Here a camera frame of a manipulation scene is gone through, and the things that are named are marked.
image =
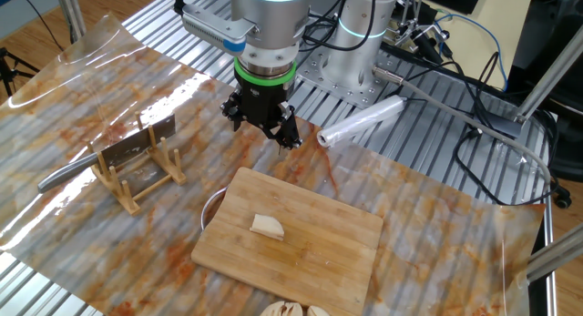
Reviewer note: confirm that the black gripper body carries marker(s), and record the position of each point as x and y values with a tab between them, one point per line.
262	102

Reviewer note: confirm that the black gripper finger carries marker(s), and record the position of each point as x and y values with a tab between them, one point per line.
232	111
287	131

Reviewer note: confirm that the steel cleaver knife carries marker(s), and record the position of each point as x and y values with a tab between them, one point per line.
136	145

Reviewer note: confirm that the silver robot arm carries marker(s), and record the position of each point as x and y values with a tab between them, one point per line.
268	20

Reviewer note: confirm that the clear plastic wrap roll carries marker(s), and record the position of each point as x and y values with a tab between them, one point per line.
360	120

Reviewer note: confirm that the wooden peg rack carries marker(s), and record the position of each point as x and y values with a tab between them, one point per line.
170	168

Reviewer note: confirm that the metal bowl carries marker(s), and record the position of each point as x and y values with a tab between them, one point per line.
210	209

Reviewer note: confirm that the bamboo cutting board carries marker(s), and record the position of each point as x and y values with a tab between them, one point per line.
296	270

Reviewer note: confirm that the marble pattern plastic sheet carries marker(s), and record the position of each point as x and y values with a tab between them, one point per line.
432	243

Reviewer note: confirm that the beige board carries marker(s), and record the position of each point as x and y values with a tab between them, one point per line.
478	47

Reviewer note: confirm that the black tripod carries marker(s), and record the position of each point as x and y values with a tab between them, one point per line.
4	56

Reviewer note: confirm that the black office chair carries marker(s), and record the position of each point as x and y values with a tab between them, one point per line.
569	125

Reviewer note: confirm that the black caster wheel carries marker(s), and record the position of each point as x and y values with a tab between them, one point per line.
561	200

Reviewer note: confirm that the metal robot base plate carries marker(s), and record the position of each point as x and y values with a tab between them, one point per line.
319	74

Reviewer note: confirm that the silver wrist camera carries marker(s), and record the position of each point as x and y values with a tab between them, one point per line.
214	27

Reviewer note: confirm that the aluminium frame post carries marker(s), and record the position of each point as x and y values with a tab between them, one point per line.
73	11
551	74
560	252

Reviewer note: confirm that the grey post foot bracket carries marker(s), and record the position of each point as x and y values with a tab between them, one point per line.
498	125

